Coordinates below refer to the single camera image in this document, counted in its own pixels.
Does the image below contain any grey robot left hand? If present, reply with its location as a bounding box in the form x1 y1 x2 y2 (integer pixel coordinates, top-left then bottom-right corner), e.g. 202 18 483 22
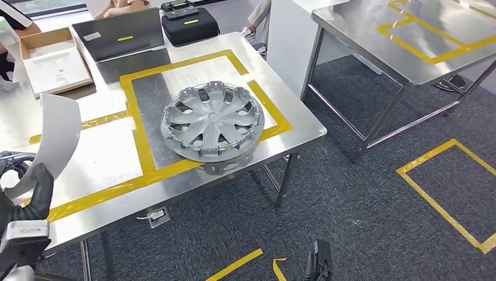
0 151 55 234

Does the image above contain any yellow table tape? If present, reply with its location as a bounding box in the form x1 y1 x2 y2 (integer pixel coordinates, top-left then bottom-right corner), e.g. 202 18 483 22
376 0 496 66

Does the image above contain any steel table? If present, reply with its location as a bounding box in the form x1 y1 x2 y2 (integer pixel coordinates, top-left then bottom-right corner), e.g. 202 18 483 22
300 0 496 163

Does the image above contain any yellow bench tape corner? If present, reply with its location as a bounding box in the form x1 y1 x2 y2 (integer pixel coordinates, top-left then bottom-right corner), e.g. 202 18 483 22
19 110 204 224

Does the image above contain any black carrying case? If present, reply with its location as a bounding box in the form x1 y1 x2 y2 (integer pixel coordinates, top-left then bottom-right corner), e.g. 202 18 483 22
161 8 221 48

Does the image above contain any silver wheel hubcap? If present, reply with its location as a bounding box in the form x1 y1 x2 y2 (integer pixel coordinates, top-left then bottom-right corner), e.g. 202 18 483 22
160 80 266 163

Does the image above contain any white steel-legged workbench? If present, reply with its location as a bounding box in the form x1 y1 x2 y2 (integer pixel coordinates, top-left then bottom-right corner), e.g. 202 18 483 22
0 11 328 281

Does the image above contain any white flat box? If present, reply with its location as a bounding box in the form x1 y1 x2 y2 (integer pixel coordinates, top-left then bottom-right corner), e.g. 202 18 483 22
23 46 94 98

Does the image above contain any white cabinet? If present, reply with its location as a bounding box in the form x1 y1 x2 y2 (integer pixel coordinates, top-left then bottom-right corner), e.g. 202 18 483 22
266 0 383 98

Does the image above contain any white curved plastic part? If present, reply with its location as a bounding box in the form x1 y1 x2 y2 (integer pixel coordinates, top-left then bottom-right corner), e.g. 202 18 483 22
3 92 82 200

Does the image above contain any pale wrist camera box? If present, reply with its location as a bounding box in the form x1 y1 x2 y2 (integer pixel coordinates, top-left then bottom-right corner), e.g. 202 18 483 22
0 220 52 268

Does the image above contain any brown cardboard box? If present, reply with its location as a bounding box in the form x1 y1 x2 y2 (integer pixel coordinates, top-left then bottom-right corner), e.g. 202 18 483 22
18 27 84 61

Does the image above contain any black handheld controller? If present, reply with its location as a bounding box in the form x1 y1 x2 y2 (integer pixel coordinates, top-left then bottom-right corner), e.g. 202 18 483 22
164 5 200 20

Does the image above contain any yellow bench tape square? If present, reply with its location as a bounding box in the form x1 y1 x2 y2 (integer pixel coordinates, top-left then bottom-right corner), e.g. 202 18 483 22
119 49 293 185

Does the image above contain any floor socket box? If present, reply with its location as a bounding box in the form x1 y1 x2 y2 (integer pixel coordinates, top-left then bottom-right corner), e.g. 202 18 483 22
147 207 171 229

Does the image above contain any yellow floor tape square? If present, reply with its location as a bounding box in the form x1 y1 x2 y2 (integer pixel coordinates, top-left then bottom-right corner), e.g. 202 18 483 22
396 139 496 256

